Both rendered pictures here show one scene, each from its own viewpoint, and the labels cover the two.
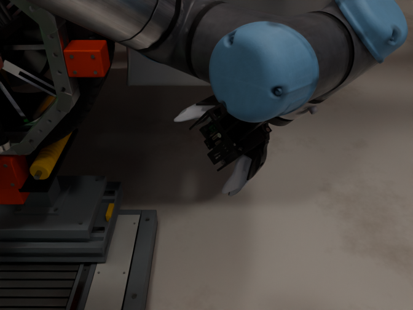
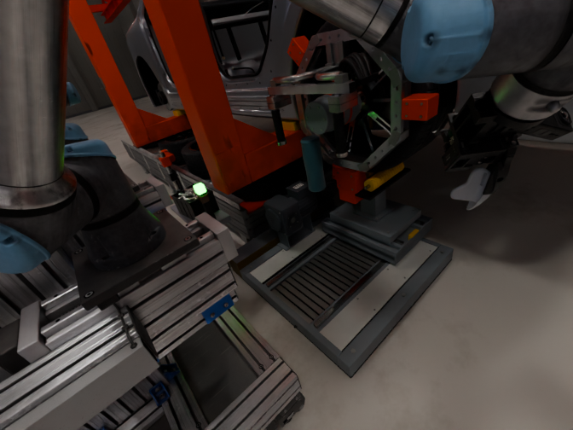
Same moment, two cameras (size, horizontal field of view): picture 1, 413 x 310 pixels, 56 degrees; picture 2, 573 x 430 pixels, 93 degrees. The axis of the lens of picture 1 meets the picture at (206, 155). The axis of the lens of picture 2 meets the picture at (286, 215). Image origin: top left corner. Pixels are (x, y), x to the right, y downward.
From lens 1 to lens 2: 21 cm
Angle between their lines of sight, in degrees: 47
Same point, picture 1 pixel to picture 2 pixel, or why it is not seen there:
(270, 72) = (425, 20)
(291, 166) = not seen: outside the picture
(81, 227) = (386, 235)
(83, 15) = (329, 12)
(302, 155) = not seen: outside the picture
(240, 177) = (477, 189)
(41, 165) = (371, 182)
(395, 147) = not seen: outside the picture
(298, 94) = (460, 46)
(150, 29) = (378, 21)
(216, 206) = (518, 270)
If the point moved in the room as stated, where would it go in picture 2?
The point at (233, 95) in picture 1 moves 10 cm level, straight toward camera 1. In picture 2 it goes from (407, 57) to (332, 83)
